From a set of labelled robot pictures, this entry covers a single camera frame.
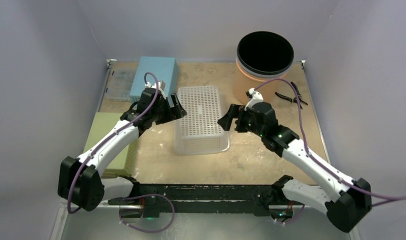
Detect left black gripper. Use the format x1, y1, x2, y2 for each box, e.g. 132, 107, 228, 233
150, 93, 186, 125

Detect white perforated plastic basket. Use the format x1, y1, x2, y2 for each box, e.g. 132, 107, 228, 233
173, 85, 230, 155

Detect blue perforated plastic basket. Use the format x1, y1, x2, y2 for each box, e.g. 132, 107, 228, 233
129, 56, 180, 104

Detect orange bucket black rim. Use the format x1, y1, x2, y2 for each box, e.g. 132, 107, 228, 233
233, 31, 295, 105

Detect green perforated plastic basket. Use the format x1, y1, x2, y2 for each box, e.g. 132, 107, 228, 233
83, 112, 139, 178

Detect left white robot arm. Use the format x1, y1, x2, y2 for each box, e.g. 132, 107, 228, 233
57, 87, 187, 214

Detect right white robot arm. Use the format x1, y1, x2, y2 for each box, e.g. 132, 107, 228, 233
217, 102, 372, 233

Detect clear plastic screw organizer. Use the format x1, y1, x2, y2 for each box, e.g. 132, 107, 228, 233
106, 67, 137, 102

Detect black pliers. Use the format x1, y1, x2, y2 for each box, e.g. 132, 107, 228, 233
274, 81, 309, 110

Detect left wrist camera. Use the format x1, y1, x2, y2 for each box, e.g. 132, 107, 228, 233
145, 81, 166, 98

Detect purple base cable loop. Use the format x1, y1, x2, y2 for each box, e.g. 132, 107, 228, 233
118, 193, 176, 234

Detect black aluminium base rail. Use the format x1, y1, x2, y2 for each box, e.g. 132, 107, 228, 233
106, 178, 299, 218

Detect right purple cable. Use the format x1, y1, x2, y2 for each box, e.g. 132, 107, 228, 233
254, 78, 406, 202

